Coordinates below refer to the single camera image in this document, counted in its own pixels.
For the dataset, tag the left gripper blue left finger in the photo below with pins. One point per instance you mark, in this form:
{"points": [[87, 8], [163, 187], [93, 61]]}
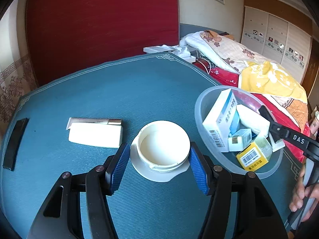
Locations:
{"points": [[116, 168]]}

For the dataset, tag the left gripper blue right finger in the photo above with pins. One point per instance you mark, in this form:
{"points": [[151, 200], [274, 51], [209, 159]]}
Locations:
{"points": [[203, 170]]}

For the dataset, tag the white round jar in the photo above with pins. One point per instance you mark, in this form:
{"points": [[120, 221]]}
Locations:
{"points": [[160, 151]]}

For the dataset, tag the small white green box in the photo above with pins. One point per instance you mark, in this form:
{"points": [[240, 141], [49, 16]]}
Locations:
{"points": [[240, 140]]}

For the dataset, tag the white rectangular bottle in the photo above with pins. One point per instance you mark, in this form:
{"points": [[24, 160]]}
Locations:
{"points": [[96, 134]]}

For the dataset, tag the blue white medicine box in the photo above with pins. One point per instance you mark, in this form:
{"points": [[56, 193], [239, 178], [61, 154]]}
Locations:
{"points": [[222, 120]]}

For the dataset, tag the yellow ointment box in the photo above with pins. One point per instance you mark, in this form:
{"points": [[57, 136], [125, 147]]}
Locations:
{"points": [[256, 155]]}

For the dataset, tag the beige cosmetic tube silver cap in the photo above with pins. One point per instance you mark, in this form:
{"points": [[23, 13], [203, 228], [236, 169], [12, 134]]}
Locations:
{"points": [[91, 120]]}

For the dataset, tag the white cream tube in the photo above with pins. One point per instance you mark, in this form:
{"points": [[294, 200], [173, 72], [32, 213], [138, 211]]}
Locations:
{"points": [[252, 120]]}

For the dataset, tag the clear plastic bowl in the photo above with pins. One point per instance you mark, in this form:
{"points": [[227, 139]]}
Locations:
{"points": [[228, 159]]}

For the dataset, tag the white printed sachet pack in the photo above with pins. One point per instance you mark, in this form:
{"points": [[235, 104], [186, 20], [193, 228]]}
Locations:
{"points": [[276, 141]]}

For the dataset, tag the person's right hand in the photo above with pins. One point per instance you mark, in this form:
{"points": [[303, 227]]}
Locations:
{"points": [[300, 192]]}

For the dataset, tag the yellow cartoon blanket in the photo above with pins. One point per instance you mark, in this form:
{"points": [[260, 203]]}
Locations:
{"points": [[271, 79]]}

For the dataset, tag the white wardrobe doors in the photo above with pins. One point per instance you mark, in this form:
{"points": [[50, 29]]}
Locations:
{"points": [[277, 39]]}

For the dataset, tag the black flat remote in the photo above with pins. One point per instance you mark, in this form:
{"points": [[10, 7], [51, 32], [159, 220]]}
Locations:
{"points": [[13, 145]]}

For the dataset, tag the white bedside table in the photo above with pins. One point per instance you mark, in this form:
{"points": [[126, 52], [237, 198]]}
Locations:
{"points": [[157, 49]]}

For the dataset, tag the floral white quilt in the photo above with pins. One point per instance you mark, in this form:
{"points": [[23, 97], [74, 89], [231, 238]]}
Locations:
{"points": [[224, 51]]}

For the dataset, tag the crumpled white tissue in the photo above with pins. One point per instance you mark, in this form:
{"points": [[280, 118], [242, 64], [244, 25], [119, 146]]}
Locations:
{"points": [[180, 51]]}

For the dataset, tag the patterned beige curtain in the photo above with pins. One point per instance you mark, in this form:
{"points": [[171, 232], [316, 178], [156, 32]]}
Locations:
{"points": [[17, 77]]}

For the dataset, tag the red upholstered headboard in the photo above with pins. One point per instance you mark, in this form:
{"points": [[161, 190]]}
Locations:
{"points": [[65, 36]]}

